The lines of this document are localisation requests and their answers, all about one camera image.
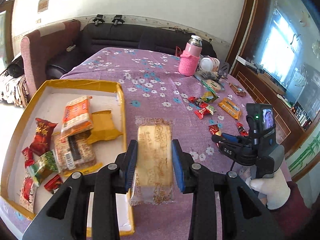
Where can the yellow barcode cracker pack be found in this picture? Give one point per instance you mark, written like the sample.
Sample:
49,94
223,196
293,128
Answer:
75,152

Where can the white remote control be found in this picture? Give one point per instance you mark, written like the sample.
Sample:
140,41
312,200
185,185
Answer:
70,48

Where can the white plastic jar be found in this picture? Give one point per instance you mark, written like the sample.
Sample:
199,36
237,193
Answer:
207,63

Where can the yellowed wall sign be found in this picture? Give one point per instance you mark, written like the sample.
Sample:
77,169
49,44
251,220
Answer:
43,4

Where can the small dark red candy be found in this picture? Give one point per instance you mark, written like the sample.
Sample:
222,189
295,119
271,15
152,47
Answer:
197,101

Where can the green yellow snack packet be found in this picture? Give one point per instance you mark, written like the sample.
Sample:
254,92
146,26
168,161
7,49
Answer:
209,97

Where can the beige cake packet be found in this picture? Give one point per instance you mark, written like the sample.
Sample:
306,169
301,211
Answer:
155,155

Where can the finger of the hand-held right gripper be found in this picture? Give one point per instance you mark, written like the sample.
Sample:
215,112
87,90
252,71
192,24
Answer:
217,140
230,137

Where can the brown red peanut packet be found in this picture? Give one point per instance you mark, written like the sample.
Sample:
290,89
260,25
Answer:
41,136

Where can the brown snack packet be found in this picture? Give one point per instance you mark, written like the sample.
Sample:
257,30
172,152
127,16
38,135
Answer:
237,90

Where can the black device on sofa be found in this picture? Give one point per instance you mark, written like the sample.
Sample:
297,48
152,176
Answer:
98,19
118,19

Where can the white red snack packet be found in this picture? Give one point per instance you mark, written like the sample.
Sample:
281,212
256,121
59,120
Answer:
27,192

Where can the person's right hand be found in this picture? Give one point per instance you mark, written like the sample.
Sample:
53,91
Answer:
272,190

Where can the patterned brown cloth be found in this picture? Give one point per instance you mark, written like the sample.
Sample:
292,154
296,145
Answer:
12,92

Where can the television screen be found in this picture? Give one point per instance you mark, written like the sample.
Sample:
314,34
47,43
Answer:
280,50

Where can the black leather sofa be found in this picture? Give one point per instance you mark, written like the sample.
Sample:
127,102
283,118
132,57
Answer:
112,37

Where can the red black candy packet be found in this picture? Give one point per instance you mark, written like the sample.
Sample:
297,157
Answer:
53,183

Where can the black perforated stand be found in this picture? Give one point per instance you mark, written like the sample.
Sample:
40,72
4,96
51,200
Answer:
224,68

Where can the orange bar packet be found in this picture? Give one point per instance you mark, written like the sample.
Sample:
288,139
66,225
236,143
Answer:
230,108

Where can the purple floral tablecloth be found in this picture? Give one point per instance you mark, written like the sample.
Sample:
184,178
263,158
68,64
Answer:
155,80

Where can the yellow taped cardboard box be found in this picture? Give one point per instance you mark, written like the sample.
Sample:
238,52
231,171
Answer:
50,85

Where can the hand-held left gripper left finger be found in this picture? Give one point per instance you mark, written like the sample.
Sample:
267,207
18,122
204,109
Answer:
131,165

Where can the small red cartoon candy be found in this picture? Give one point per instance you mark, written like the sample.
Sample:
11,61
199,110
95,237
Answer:
28,157

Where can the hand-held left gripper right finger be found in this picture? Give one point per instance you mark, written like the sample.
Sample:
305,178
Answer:
178,165

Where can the plain yellow snack packet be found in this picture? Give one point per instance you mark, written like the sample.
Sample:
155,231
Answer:
103,127

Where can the round cracker pack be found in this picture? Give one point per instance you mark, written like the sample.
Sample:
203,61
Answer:
212,85

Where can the clear plastic bag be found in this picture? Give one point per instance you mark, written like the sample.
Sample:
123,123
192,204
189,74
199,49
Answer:
206,75

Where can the reddish brown armchair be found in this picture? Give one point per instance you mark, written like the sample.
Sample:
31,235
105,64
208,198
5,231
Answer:
37,52

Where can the black cushion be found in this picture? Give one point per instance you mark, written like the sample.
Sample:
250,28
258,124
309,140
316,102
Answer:
15,67

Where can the small cream green candy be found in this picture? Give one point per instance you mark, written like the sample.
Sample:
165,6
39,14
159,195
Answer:
212,108

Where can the green pea packet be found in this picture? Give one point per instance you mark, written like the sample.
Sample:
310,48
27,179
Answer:
46,163

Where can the wooden television cabinet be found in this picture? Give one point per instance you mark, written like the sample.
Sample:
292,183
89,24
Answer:
265,90

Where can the pink knit-sleeved thermos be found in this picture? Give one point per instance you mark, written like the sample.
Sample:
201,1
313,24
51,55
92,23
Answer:
188,62

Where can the orange cracker pack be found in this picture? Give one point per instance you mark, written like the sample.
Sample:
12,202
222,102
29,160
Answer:
76,115

